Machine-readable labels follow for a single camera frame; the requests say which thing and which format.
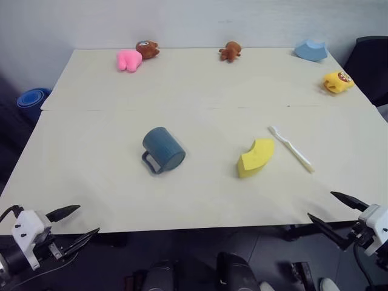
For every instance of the yellow curved sponge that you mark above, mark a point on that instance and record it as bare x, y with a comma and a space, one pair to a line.
256, 157

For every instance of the small brown plush toy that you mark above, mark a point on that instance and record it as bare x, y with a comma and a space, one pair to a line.
230, 51

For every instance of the large dark rounded shape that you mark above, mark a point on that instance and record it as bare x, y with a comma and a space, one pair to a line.
236, 272

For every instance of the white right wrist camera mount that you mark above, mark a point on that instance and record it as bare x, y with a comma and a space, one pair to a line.
376, 221

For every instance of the black office chair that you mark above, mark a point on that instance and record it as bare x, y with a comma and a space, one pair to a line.
371, 66

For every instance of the brown bear plush with face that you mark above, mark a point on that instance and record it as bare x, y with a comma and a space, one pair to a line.
147, 50

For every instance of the white toothbrush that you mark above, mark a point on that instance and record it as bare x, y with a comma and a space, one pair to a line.
292, 148

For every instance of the yellow plush toy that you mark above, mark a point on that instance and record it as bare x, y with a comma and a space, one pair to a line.
338, 82

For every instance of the small dark rounded shape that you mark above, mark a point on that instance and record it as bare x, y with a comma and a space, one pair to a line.
163, 276

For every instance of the black table base bar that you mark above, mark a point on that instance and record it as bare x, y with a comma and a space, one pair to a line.
300, 232

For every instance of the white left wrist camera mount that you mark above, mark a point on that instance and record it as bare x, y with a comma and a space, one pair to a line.
26, 228

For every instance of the blue rolled foam mat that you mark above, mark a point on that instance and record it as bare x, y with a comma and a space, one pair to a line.
31, 98

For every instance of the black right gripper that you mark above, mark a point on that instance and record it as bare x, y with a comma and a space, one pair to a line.
361, 234

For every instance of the pink plush toy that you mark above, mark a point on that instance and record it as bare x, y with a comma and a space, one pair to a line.
128, 60

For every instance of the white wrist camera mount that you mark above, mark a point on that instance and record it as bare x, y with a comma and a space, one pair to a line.
376, 221
26, 228

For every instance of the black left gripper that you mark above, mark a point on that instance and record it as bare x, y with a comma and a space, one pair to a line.
48, 242

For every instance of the dark blue plastic mug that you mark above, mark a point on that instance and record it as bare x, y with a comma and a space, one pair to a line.
165, 148

